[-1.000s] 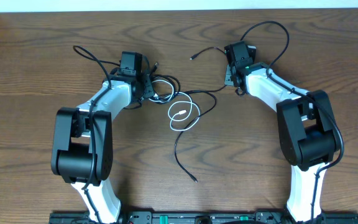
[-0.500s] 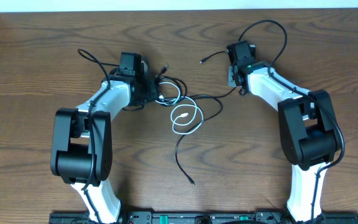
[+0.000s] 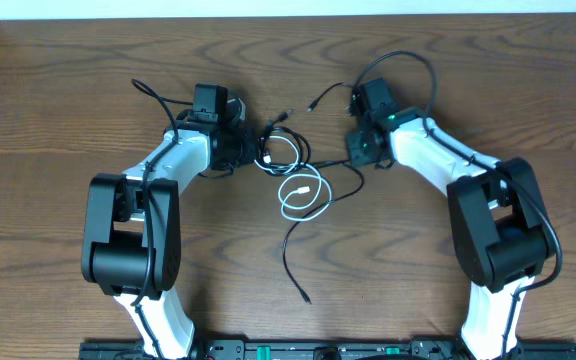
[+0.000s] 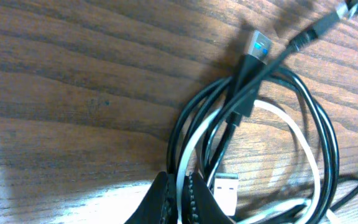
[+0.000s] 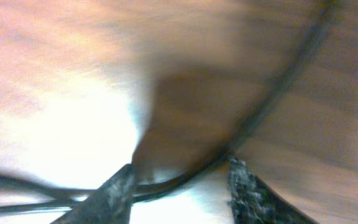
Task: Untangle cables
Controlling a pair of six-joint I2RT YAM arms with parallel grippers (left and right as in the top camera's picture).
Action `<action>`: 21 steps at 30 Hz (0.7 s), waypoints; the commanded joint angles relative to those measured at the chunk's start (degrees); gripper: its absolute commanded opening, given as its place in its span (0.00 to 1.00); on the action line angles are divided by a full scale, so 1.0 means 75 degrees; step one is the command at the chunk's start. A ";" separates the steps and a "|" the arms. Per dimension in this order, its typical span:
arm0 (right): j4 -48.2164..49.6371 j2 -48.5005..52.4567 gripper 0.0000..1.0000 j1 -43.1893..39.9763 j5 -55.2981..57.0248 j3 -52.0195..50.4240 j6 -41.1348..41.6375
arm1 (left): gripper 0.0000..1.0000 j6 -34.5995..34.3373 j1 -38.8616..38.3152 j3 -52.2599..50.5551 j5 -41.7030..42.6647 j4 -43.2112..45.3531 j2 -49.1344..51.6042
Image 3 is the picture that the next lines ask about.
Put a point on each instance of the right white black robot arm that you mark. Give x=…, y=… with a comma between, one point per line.
x=503, y=238

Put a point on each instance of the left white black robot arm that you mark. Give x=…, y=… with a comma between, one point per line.
x=132, y=233

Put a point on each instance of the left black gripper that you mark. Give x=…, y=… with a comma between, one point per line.
x=250, y=150

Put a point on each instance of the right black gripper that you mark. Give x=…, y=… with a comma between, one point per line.
x=357, y=156

